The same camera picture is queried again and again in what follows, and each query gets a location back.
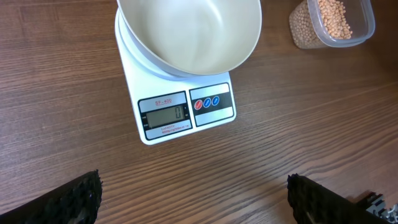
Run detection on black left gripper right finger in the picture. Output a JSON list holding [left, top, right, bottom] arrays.
[[287, 174, 389, 224]]

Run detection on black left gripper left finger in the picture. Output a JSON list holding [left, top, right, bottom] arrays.
[[1, 170, 103, 224]]

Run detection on white digital kitchen scale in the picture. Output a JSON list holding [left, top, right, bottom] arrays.
[[114, 12, 236, 145]]

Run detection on white bowl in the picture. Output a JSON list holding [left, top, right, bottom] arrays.
[[118, 0, 262, 76]]

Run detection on pile of soybeans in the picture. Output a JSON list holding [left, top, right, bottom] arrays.
[[289, 0, 353, 49]]

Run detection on clear plastic container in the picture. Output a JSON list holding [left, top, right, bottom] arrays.
[[289, 0, 376, 49]]

